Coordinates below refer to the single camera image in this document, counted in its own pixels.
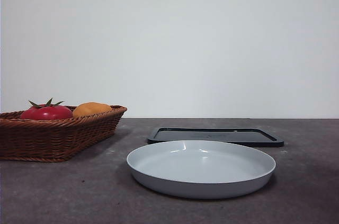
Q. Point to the red tomato with green stem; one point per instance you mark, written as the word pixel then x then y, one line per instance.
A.
pixel 47 113

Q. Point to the brown wicker basket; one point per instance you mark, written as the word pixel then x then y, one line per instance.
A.
pixel 53 139

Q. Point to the black rectangular tray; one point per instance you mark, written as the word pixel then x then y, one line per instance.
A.
pixel 212 134

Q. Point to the pale grey round plate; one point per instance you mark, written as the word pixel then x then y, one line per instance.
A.
pixel 201 179

